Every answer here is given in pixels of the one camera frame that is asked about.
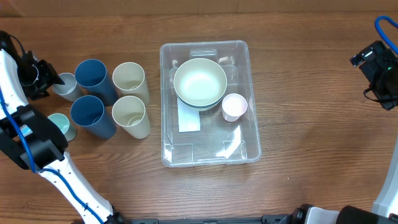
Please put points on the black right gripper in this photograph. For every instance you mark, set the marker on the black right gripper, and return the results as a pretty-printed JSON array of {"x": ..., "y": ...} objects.
[{"x": 389, "y": 99}]

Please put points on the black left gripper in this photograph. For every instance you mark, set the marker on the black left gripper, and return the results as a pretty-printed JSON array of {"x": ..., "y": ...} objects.
[{"x": 48, "y": 78}]

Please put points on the grey small cup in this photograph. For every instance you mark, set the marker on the grey small cup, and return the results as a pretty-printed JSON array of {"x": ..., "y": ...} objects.
[{"x": 70, "y": 89}]

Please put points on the blue bowl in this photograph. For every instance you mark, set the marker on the blue bowl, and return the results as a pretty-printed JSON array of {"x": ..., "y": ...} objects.
[{"x": 199, "y": 102}]

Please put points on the cream bowl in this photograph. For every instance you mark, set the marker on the cream bowl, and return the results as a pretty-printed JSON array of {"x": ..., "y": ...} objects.
[{"x": 200, "y": 76}]

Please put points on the pink small cup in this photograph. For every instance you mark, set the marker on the pink small cup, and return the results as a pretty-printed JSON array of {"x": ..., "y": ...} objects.
[{"x": 233, "y": 107}]

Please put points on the white bowl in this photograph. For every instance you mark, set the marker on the white bowl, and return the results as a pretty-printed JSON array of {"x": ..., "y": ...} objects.
[{"x": 202, "y": 108}]

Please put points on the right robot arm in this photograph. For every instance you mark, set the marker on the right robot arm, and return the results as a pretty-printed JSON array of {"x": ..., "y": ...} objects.
[{"x": 384, "y": 208}]

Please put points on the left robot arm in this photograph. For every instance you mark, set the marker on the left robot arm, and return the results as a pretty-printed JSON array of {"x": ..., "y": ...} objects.
[{"x": 34, "y": 142}]

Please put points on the dark blue tall cup rear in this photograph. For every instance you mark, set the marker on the dark blue tall cup rear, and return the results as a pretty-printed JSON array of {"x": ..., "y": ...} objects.
[{"x": 92, "y": 75}]

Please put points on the dark blue tall cup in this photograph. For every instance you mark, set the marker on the dark blue tall cup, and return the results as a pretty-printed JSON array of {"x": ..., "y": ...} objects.
[
  {"x": 92, "y": 75},
  {"x": 90, "y": 113}
]

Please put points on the dark blue tall cup front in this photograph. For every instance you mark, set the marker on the dark blue tall cup front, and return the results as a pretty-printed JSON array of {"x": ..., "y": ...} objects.
[{"x": 90, "y": 113}]

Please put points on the mint green small cup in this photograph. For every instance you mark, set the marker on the mint green small cup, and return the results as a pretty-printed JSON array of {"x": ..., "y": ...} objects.
[{"x": 64, "y": 124}]

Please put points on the beige tall cup rear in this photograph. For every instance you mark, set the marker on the beige tall cup rear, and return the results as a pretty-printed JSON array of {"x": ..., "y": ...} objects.
[{"x": 130, "y": 79}]

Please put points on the beige tall cup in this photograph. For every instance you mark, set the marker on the beige tall cup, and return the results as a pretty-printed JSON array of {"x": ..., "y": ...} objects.
[
  {"x": 130, "y": 113},
  {"x": 130, "y": 79}
]

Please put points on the beige tall cup front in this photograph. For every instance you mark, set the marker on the beige tall cup front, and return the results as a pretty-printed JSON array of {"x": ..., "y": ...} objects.
[{"x": 130, "y": 113}]

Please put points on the white label in bin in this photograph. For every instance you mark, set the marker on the white label in bin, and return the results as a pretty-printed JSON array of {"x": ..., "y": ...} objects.
[{"x": 188, "y": 118}]

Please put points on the clear plastic storage bin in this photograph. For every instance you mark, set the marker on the clear plastic storage bin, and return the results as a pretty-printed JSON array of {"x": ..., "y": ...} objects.
[{"x": 218, "y": 141}]

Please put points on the black rail at table edge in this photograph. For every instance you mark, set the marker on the black rail at table edge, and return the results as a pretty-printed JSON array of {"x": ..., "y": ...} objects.
[{"x": 306, "y": 213}]

